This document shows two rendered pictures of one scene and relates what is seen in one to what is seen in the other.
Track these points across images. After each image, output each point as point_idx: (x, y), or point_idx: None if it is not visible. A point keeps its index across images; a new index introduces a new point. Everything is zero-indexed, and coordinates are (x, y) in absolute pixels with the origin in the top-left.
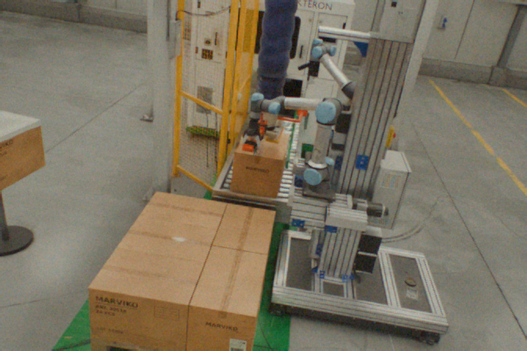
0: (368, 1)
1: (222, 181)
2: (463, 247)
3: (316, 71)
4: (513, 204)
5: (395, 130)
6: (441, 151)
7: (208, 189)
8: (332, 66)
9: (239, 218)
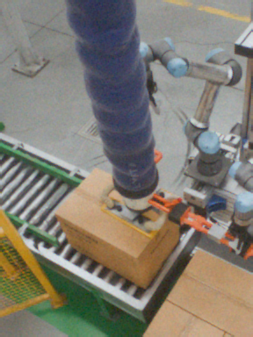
0: None
1: (119, 290)
2: (220, 96)
3: (155, 86)
4: (166, 17)
5: (21, 32)
6: (46, 12)
7: (36, 304)
8: (206, 68)
9: (205, 296)
